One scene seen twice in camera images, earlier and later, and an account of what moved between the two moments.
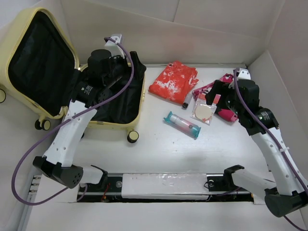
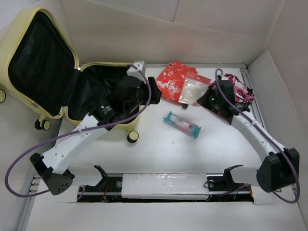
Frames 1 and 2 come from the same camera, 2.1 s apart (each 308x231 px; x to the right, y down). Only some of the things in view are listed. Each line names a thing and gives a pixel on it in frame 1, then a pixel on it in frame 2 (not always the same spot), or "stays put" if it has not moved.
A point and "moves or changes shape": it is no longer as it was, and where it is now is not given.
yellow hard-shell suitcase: [38, 65] stays put
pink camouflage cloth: [224, 115] moves or changes shape
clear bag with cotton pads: [202, 111] -> [192, 90]
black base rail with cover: [164, 187] stays put
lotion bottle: [183, 125] stays put
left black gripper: [139, 68] -> [155, 94]
